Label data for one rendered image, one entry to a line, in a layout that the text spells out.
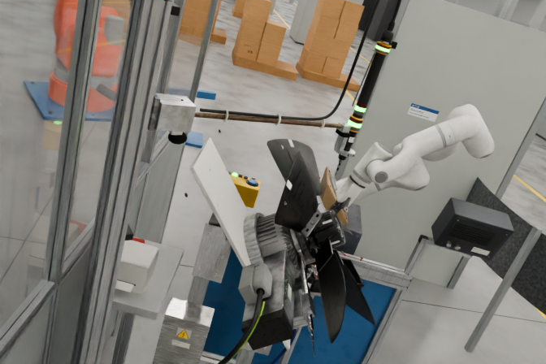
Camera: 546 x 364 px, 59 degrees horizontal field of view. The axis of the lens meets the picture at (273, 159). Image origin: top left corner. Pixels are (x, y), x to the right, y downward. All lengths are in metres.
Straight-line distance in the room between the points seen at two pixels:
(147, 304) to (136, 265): 0.13
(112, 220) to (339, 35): 8.66
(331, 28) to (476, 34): 6.36
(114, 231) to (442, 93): 2.65
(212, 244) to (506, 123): 2.60
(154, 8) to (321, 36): 8.62
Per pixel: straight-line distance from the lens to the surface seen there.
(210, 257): 1.60
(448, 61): 3.47
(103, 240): 1.32
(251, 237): 1.55
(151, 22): 1.10
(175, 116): 1.20
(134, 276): 1.64
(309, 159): 1.74
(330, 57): 9.80
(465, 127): 1.88
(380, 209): 3.75
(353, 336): 2.49
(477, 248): 2.26
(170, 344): 1.73
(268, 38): 9.06
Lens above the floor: 1.95
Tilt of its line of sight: 22 degrees down
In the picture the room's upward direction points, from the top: 17 degrees clockwise
